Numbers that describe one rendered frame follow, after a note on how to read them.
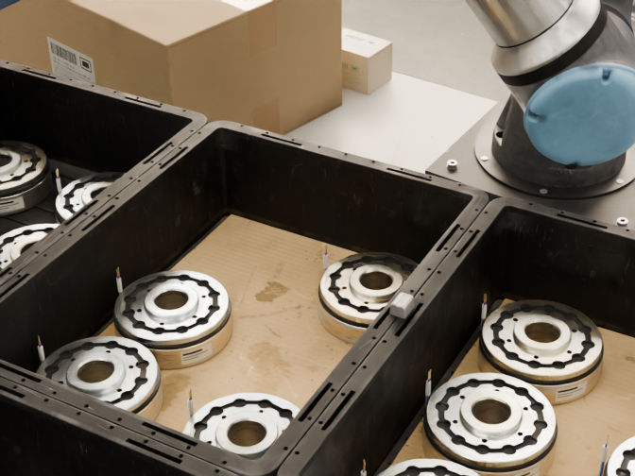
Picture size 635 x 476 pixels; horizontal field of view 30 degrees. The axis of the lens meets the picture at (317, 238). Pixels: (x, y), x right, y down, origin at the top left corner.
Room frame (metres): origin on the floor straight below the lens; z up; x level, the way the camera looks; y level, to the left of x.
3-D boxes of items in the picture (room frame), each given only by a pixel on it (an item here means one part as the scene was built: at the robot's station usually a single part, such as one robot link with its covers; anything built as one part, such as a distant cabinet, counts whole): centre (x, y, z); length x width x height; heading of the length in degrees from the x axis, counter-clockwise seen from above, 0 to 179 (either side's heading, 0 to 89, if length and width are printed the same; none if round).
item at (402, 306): (0.72, -0.06, 0.94); 0.02 x 0.01 x 0.01; 150
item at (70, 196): (1.00, 0.21, 0.86); 0.10 x 0.10 x 0.01
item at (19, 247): (0.90, 0.26, 0.86); 0.05 x 0.05 x 0.01
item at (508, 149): (1.17, -0.28, 0.85); 0.15 x 0.15 x 0.10
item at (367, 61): (1.61, 0.00, 0.73); 0.24 x 0.06 x 0.06; 53
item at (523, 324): (0.77, -0.19, 0.86); 0.05 x 0.05 x 0.01
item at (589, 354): (0.77, -0.19, 0.86); 0.10 x 0.10 x 0.01
